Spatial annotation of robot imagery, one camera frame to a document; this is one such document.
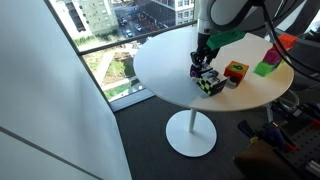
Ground black pegboard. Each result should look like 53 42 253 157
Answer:
274 123 320 180

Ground fabric block with owl print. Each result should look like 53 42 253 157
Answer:
189 63 214 80

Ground brown board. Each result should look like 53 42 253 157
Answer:
232 139 303 180

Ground white table pedestal base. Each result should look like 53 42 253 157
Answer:
165 108 218 158

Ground black window frame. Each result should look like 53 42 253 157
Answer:
43 0 201 113

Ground orange plastic block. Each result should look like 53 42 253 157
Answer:
277 33 298 52

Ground orange fabric block number nine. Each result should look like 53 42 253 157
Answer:
223 60 250 88

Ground green plastic block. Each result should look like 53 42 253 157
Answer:
252 60 278 78

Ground fabric block with zebra print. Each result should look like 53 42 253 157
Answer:
195 69 228 97

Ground magenta plastic block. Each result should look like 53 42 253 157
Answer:
262 48 284 66

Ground dark blue clamp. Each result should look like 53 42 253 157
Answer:
271 100 320 129
237 119 299 153

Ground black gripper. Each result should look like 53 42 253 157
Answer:
190 31 216 69

